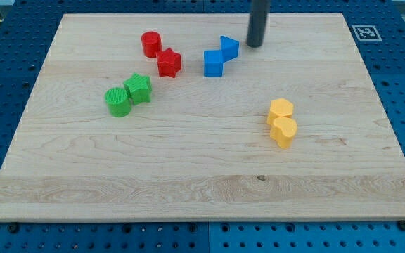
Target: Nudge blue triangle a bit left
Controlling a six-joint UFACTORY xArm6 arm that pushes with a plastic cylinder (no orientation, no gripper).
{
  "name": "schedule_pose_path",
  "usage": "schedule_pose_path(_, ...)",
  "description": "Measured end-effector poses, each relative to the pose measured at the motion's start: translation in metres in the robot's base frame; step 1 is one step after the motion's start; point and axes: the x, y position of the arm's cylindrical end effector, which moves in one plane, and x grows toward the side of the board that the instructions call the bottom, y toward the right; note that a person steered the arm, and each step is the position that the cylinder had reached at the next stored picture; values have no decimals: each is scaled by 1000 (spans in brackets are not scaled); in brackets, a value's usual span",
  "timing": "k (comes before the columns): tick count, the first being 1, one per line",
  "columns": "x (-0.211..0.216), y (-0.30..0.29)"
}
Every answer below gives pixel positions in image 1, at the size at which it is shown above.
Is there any blue triangle block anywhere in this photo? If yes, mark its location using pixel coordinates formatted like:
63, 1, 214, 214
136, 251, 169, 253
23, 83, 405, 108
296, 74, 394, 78
220, 35, 240, 62

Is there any white fiducial marker tag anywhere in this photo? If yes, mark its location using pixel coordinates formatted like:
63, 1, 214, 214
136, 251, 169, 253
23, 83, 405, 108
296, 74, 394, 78
352, 25, 382, 41

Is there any red cylinder block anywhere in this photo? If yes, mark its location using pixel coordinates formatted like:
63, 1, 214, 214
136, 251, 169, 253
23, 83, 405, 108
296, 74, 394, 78
141, 31, 162, 58

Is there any red star block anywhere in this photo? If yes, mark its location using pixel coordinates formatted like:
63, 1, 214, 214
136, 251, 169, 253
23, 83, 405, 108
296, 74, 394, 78
156, 48, 182, 78

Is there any green star block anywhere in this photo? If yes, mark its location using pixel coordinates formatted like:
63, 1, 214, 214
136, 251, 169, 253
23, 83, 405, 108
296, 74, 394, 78
123, 72, 152, 105

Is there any green cylinder block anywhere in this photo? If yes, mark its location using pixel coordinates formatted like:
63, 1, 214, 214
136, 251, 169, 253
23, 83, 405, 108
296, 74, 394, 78
104, 87, 131, 117

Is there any blue cube block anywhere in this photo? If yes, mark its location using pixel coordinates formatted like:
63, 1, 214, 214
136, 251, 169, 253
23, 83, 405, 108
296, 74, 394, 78
203, 50, 224, 77

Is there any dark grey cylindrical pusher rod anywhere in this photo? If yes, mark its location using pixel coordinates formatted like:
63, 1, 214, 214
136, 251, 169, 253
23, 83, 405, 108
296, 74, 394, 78
246, 0, 271, 48

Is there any light wooden board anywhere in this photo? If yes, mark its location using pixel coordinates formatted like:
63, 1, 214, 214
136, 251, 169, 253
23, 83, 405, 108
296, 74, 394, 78
0, 13, 405, 223

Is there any yellow heart block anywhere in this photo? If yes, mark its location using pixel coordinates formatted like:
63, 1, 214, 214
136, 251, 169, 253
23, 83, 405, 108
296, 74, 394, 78
269, 117, 297, 149

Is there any yellow hexagon block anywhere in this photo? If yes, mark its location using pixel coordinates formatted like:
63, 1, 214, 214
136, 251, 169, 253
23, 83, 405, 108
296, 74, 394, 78
266, 98, 294, 125

